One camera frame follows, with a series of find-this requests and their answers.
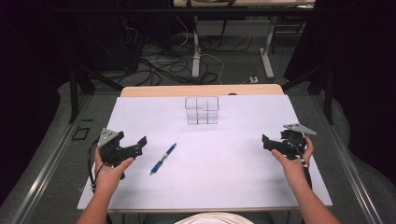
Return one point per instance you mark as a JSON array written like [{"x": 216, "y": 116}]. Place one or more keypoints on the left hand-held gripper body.
[{"x": 109, "y": 151}]

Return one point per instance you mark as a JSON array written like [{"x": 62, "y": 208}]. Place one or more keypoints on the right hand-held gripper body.
[{"x": 294, "y": 144}]

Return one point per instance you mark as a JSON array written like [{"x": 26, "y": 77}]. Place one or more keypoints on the blue pen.
[{"x": 163, "y": 158}]

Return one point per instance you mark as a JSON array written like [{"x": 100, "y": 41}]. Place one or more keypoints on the clear acrylic organizer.
[{"x": 202, "y": 110}]

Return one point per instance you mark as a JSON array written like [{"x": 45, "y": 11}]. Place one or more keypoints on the person's right hand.
[{"x": 294, "y": 169}]

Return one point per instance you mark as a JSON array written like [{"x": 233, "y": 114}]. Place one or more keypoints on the person's left hand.
[{"x": 107, "y": 175}]

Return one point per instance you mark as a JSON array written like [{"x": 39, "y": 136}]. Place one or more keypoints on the wooden table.
[{"x": 174, "y": 90}]

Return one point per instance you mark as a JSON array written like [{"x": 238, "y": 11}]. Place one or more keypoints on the black metal stand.
[
  {"x": 74, "y": 93},
  {"x": 328, "y": 93}
]

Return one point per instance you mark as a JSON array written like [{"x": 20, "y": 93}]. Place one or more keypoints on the white power strip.
[{"x": 253, "y": 79}]

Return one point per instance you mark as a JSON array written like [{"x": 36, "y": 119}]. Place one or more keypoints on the white table mat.
[{"x": 218, "y": 174}]

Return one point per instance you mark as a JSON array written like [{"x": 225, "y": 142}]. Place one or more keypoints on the person's white shirt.
[{"x": 214, "y": 218}]

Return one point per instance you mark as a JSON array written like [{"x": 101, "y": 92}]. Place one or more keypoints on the white-legged background desk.
[{"x": 196, "y": 56}]

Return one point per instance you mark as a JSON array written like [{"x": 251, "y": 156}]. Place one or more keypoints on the black curtain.
[
  {"x": 364, "y": 62},
  {"x": 28, "y": 62}
]

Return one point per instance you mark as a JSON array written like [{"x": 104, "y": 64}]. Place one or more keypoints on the black horizontal bar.
[{"x": 124, "y": 10}]

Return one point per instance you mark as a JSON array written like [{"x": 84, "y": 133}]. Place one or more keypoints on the aluminium floor rail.
[
  {"x": 46, "y": 174},
  {"x": 348, "y": 174}
]

